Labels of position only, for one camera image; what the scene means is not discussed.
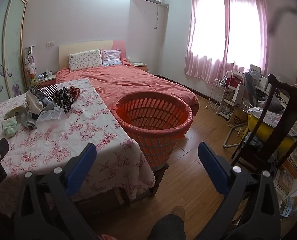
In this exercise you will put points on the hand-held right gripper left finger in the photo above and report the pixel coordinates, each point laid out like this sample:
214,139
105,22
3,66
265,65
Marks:
82,166

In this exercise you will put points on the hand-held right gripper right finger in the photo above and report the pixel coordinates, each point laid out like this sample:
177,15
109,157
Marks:
212,168

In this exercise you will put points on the orange plastic laundry basket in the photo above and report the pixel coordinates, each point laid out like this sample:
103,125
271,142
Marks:
151,151

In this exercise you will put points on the pink floral tablecloth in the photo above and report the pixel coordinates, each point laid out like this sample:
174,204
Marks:
63,142

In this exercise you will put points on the pale green cloth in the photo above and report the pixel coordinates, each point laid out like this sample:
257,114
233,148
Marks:
9,127

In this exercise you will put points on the person's brown shoe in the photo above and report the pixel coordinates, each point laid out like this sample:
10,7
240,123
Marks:
179,211

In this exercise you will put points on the dark wooden stool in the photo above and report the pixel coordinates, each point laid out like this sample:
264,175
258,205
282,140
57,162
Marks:
159,177

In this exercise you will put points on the brown paper bag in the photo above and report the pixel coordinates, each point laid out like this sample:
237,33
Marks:
237,120

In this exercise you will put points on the grey cloth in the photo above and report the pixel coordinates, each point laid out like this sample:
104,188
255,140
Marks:
29,122

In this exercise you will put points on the clear plastic packaging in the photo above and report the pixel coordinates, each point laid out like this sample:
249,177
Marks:
51,115

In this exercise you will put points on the yellow cushion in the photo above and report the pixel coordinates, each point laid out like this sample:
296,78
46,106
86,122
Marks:
258,127

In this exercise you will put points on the black floral scrunchie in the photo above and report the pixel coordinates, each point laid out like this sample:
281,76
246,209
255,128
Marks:
63,98

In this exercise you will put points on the white rolling cart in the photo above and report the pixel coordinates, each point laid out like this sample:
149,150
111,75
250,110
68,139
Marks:
228,100

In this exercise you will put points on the person's leg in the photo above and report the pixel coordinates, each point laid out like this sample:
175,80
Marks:
167,227

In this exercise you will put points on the brown scrunchie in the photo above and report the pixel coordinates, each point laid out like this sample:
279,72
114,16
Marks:
74,91

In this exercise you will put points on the cream crumpled cloth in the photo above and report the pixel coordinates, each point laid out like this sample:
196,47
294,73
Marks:
34,102

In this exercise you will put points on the newspaper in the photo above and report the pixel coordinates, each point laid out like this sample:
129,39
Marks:
271,117

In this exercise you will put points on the pile of cardboard boxes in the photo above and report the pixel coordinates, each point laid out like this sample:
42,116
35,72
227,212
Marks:
294,180

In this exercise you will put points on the black polka dot bag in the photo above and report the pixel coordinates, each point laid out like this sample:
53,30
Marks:
44,91

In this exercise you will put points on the grey office chair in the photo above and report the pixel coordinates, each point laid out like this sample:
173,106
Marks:
252,87

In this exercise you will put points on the pink nightstand with mugs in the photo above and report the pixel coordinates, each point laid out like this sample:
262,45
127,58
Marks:
47,80

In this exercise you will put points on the dark wooden chair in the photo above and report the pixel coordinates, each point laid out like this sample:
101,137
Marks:
288,110

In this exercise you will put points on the bed with orange duvet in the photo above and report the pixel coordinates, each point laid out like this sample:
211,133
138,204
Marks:
138,82

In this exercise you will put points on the floral print pillow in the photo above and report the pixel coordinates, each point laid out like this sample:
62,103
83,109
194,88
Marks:
84,60

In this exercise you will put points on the pink window curtain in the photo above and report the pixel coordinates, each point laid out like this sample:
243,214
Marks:
206,62

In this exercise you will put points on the clear tube of plush toys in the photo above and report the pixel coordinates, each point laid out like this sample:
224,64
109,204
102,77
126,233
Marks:
30,63

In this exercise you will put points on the pink striped pillow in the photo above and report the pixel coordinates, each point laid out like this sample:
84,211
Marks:
111,57

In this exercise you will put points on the beige and pink headboard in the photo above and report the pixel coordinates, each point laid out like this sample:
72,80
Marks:
88,45

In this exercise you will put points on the wardrobe with purple flowers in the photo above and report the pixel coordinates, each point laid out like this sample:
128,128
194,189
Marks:
11,42

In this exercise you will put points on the white wall socket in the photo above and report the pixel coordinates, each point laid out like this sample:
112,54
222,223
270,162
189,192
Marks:
50,44

